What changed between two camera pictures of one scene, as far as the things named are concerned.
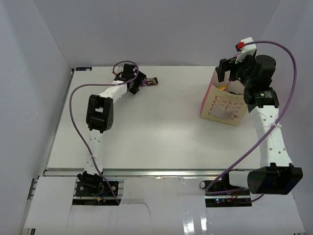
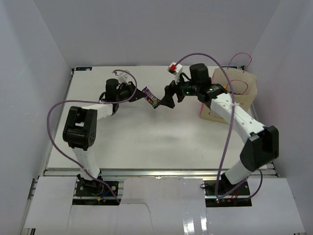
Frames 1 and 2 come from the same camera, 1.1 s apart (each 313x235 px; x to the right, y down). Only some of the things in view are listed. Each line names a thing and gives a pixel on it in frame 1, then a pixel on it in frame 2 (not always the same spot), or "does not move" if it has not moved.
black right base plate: (225, 185) does not move
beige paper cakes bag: (224, 102) does not move
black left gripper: (134, 88) to (130, 87)
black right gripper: (226, 65) to (170, 91)
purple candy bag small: (148, 82) to (151, 98)
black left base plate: (96, 188) does not move
